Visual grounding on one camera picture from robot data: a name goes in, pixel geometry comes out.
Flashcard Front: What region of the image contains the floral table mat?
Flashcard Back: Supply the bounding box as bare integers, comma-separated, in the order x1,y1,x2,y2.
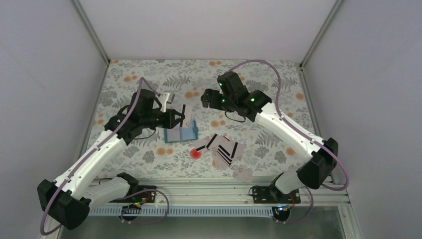
89,60,314,178

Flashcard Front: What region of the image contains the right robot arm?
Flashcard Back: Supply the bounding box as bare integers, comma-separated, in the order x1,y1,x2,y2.
201,72,338,203

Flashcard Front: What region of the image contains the aluminium rail frame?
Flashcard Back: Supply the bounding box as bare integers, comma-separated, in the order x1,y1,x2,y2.
52,178,351,207

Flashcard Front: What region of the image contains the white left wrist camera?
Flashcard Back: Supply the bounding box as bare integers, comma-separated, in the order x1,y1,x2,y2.
158,92,175,113

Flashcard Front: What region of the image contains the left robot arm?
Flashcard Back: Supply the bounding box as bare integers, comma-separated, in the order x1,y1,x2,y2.
37,89,185,230

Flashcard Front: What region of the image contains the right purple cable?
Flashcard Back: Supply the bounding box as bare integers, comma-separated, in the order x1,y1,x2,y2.
229,59,350,226

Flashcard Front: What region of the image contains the teal card holder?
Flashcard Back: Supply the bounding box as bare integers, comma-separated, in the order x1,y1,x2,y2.
164,120,199,143

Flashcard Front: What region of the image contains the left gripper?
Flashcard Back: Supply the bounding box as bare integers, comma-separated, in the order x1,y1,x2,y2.
141,108,184,129

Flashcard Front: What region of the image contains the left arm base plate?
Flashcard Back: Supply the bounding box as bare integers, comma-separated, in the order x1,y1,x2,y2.
111,185,157,204

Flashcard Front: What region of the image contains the black striped card pile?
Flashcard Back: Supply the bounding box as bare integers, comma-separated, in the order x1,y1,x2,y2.
194,134,245,170

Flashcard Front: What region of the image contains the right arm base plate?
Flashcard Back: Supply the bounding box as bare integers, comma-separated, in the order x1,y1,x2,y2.
248,185,301,204

